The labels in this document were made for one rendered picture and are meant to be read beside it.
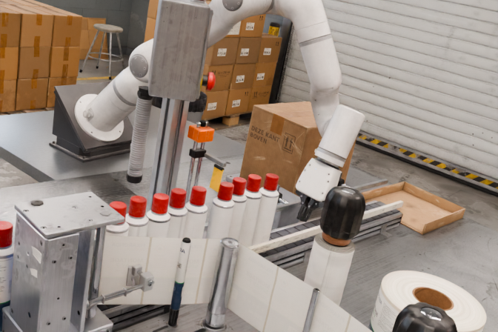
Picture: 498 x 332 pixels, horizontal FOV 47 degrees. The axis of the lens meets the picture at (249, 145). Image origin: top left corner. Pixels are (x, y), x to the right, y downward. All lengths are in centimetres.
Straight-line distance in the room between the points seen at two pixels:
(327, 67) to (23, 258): 91
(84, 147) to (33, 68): 281
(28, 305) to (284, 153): 107
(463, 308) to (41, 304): 76
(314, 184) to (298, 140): 27
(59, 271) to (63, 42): 401
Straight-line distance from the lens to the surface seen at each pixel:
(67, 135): 205
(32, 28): 468
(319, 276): 120
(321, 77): 153
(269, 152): 189
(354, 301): 139
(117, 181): 188
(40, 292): 94
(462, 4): 556
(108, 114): 197
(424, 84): 565
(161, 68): 113
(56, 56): 484
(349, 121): 155
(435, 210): 223
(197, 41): 112
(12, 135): 220
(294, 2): 153
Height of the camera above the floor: 157
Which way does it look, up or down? 18 degrees down
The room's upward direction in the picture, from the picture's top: 11 degrees clockwise
